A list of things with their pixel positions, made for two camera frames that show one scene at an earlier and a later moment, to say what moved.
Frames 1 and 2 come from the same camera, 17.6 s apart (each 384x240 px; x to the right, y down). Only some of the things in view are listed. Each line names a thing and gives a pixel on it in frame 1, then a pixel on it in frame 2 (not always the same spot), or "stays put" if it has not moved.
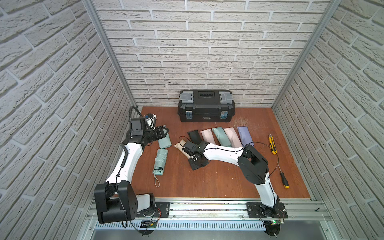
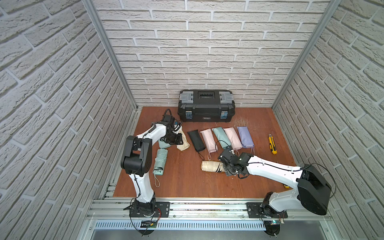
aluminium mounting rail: (220, 215) stays put
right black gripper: (192, 166) -> (227, 171)
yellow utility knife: (272, 144) stays put
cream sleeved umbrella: (180, 145) -> (215, 166)
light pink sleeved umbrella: (234, 139) stays put
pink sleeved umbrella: (208, 136) stays put
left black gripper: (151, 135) -> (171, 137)
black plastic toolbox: (206, 105) stays put
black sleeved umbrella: (195, 136) stays put
